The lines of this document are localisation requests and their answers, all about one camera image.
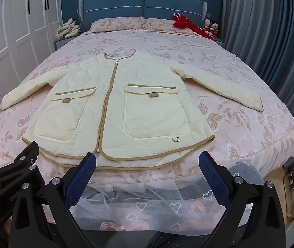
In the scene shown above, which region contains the pink floral pillow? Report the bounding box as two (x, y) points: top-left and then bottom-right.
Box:
(141, 18), (202, 35)
(89, 16), (145, 33)

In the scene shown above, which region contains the blue upholstered headboard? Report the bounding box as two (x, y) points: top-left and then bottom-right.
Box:
(78, 0), (207, 29)

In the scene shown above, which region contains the stack of cream cloths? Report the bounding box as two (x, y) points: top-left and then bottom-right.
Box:
(56, 18), (82, 40)

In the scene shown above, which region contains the red cloth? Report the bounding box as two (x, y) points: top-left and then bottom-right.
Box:
(173, 12), (215, 40)

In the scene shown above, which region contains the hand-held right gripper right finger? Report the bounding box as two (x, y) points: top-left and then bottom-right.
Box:
(199, 151), (287, 248)

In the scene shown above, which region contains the pink butterfly print bedspread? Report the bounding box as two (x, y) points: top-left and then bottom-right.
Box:
(0, 28), (294, 186)

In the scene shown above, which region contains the white heart lace bed skirt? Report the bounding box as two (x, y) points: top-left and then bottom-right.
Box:
(69, 178), (243, 231)

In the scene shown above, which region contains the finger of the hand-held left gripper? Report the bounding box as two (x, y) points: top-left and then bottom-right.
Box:
(6, 142), (40, 172)

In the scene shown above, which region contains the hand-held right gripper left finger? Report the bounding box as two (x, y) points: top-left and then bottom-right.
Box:
(9, 153), (97, 248)

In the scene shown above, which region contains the white wardrobe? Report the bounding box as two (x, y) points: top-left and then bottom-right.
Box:
(0, 0), (62, 135)

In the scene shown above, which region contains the grey blue curtain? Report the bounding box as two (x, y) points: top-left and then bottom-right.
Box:
(219, 0), (294, 168)

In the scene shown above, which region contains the cream quilted jacket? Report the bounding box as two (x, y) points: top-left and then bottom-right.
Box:
(0, 50), (264, 171)

